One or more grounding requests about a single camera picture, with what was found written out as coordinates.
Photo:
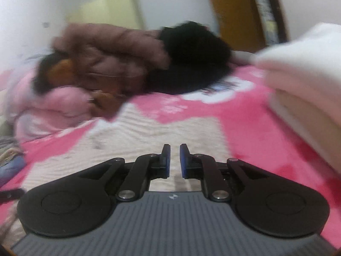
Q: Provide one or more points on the beige white checked knit sweater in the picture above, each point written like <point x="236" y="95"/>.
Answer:
<point x="146" y="133"/>

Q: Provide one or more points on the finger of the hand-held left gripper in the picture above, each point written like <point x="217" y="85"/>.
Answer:
<point x="12" y="195"/>

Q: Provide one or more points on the white fleece folded garment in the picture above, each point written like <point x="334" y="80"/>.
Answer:
<point x="314" y="45"/>

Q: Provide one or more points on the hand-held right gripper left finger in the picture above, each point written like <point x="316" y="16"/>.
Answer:
<point x="167" y="160"/>

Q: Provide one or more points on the tan folded trousers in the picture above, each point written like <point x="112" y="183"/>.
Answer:
<point x="9" y="156"/>

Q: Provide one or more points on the stack of folded pink garments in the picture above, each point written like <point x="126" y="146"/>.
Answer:
<point x="314" y="128"/>

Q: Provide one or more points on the brown wooden door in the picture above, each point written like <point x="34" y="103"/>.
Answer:
<point x="231" y="10"/>

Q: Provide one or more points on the pale yellow wardrobe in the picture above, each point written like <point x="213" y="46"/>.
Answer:
<point x="112" y="8"/>

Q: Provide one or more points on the blue jeans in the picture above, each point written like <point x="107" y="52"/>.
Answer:
<point x="10" y="169"/>

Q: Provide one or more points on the pink floral blanket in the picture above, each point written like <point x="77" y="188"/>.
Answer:
<point x="239" y="112"/>

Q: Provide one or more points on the folded pink grey quilt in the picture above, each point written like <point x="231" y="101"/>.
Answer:
<point x="53" y="104"/>

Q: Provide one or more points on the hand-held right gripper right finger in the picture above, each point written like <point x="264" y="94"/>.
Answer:
<point x="183" y="160"/>

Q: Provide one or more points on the dark brown door frame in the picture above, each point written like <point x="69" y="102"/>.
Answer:
<point x="282" y="18"/>

